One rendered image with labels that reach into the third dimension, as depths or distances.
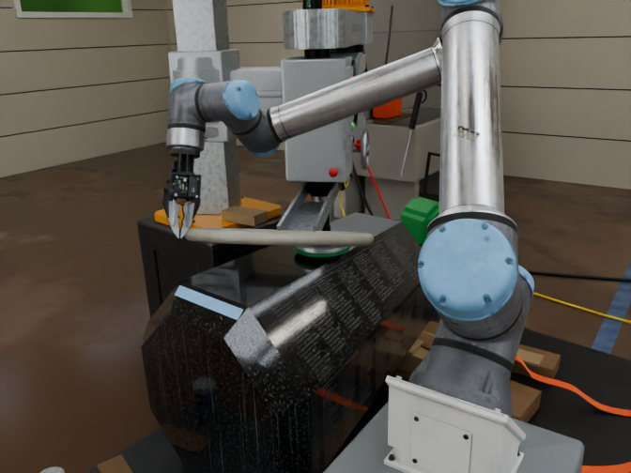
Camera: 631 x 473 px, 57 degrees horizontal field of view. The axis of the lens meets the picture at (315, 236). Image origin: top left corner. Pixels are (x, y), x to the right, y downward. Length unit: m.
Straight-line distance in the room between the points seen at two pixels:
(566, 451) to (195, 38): 2.23
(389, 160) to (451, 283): 4.13
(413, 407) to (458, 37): 0.70
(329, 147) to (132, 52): 7.50
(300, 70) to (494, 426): 1.34
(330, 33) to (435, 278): 1.20
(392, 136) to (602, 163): 2.64
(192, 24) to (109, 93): 6.33
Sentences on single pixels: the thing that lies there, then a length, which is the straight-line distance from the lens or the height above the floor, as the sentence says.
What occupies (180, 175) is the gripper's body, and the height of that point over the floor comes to 1.32.
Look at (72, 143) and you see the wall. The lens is 8.75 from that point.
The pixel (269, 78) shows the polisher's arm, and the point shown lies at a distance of 2.71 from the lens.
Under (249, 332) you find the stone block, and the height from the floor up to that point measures 0.76.
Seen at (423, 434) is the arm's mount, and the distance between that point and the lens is 1.10.
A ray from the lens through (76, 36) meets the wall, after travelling 8.82.
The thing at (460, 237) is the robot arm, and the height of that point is 1.32.
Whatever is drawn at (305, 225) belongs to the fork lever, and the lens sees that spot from 1.84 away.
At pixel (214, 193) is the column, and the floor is 0.89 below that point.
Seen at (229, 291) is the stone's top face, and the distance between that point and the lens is 1.94.
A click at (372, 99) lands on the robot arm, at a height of 1.48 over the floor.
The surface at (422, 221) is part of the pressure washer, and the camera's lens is 3.67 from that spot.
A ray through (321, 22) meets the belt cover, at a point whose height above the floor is 1.66.
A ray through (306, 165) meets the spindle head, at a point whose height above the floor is 1.19.
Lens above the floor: 1.63
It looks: 20 degrees down
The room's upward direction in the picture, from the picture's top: 2 degrees counter-clockwise
